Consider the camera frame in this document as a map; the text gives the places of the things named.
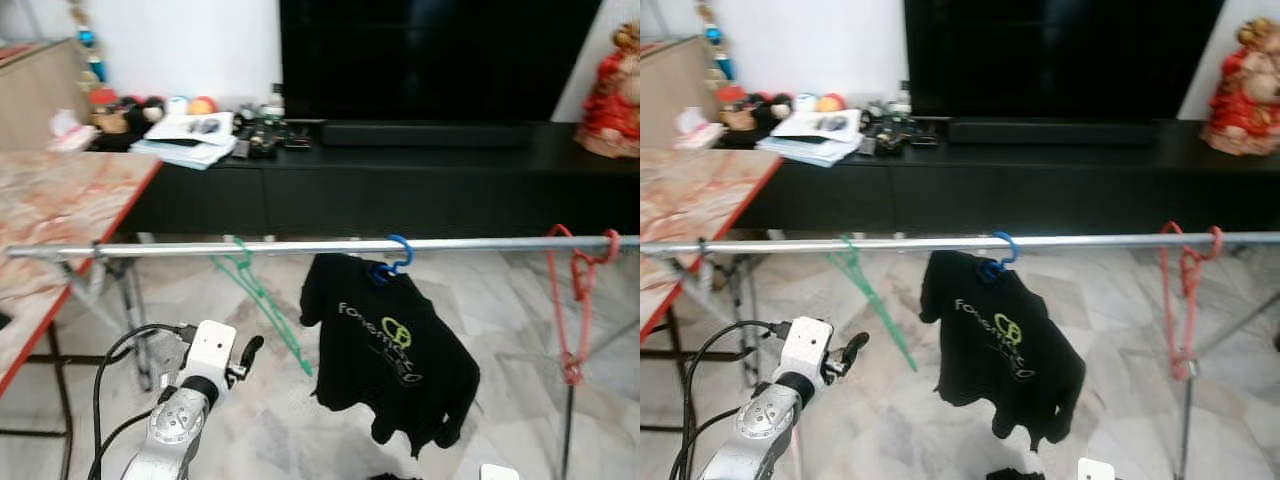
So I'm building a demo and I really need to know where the green wire hanger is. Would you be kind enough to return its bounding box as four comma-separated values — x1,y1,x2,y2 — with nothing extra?
828,235,920,374
210,238,315,378

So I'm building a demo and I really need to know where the blue plastic hanger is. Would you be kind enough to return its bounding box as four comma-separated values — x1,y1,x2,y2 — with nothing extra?
977,230,1022,284
366,233,416,287

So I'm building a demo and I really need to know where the red plastic hanger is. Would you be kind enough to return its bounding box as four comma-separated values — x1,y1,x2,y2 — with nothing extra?
544,223,622,387
1157,220,1226,382

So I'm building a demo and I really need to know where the black printed T-shirt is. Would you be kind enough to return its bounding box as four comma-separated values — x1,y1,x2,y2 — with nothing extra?
299,252,482,459
917,249,1089,451

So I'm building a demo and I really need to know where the white paper stack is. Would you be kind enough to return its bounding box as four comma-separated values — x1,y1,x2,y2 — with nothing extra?
129,111,240,172
755,108,867,169

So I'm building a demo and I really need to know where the black TV cabinet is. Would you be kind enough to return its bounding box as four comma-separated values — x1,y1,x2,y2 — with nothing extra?
85,120,641,240
720,117,1280,237

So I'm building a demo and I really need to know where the silver metal clothes rack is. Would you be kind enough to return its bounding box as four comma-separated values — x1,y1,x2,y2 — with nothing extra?
640,230,1280,480
4,232,641,480

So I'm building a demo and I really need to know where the marble-top folding table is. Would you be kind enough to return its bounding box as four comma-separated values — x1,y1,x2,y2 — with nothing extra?
0,150,165,480
640,150,785,436

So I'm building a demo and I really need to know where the black round plush toy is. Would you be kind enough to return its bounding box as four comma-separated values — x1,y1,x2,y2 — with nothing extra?
125,95,167,127
752,92,792,124

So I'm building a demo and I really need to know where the jar with red lid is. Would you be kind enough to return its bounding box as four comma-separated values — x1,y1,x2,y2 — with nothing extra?
88,87,132,137
717,84,760,134

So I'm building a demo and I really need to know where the white tissue packet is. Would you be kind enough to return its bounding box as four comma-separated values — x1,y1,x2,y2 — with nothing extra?
47,107,100,154
675,104,727,152

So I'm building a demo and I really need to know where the black soundbar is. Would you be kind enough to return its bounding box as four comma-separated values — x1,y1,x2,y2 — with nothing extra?
321,121,534,150
946,119,1159,148

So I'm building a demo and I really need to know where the light wooden sideboard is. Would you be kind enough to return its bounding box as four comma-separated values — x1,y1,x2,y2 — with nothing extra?
640,35,722,151
0,38,94,152

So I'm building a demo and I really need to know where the blue hanging ornament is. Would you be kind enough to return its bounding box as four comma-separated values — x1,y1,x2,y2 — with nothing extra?
697,0,737,82
68,0,107,84

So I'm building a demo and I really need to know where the black flat television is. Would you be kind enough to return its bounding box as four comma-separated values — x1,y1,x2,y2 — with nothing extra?
278,0,607,124
903,0,1227,122

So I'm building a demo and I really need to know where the red laughing Buddha figurine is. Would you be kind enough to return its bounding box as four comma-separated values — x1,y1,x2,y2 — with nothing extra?
1200,17,1280,157
575,22,641,160

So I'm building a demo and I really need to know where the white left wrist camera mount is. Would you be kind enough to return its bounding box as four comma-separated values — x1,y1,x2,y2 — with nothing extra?
778,317,835,393
182,319,240,397

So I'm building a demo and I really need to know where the black left wrist camera cable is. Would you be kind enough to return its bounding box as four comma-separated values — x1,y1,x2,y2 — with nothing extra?
92,321,199,480
683,319,793,480

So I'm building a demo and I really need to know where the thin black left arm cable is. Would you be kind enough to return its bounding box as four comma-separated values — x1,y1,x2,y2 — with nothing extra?
88,408,153,480
670,405,749,480

